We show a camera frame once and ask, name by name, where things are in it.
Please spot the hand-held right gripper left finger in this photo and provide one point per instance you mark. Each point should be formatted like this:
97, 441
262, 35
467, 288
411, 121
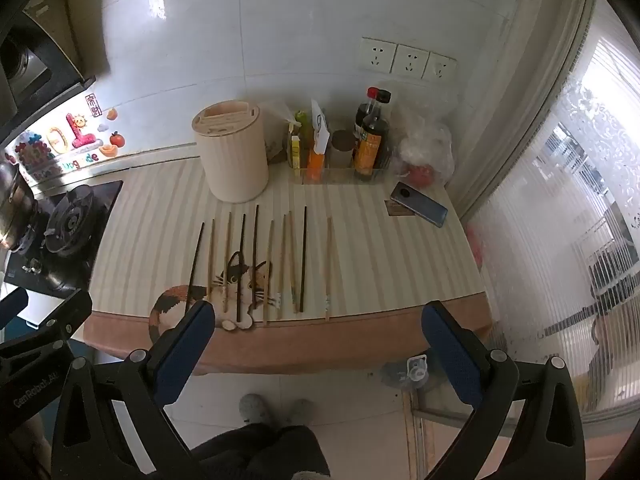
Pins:
185, 350

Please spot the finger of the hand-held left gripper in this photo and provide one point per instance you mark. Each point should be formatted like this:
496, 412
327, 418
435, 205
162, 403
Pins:
15, 302
65, 315

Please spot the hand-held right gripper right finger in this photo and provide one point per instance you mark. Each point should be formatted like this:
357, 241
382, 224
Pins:
450, 350

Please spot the set of wooden chopsticks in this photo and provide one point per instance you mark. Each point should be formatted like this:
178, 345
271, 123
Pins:
328, 260

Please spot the beige ribbed chopstick holder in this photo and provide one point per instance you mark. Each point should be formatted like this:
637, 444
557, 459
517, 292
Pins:
235, 160

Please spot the clear plastic container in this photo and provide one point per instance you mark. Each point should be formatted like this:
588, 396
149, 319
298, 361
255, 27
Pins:
407, 370

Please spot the black gas stove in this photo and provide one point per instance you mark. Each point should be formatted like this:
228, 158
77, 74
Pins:
75, 225

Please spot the grey slipper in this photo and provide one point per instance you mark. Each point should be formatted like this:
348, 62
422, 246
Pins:
256, 407
300, 410

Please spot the steel pot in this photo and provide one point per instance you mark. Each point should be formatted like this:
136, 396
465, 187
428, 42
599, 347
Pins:
15, 205

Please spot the red plastic bag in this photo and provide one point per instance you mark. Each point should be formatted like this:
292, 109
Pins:
475, 247

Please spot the blue smartphone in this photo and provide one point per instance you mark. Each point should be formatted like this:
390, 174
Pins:
420, 205

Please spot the brown card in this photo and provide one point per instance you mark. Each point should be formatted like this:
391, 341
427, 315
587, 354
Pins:
397, 210

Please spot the frosted glass sliding door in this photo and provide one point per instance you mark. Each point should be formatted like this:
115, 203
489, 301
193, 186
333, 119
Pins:
550, 210

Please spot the red tomato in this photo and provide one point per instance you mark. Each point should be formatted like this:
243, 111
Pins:
420, 176

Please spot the clear organizer tray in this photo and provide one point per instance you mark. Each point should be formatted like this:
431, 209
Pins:
340, 175

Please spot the white plastic bag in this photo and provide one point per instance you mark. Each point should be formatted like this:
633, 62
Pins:
425, 140

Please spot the black-cap sauce bottle orange label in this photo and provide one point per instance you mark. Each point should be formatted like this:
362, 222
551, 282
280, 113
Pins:
371, 150

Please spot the yellow box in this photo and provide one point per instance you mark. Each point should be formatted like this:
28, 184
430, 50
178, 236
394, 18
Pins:
295, 152

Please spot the black range hood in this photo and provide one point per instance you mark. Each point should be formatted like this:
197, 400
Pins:
40, 65

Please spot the clear plastic bag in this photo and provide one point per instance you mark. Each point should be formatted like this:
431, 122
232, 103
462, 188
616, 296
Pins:
280, 130

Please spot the red-cap dark sauce bottle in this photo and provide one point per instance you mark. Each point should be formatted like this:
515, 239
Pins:
361, 115

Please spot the white packet blue print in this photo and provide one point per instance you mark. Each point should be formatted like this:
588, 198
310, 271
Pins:
320, 125

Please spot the white wall socket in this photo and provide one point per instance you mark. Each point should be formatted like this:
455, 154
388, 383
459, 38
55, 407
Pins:
377, 54
410, 61
440, 67

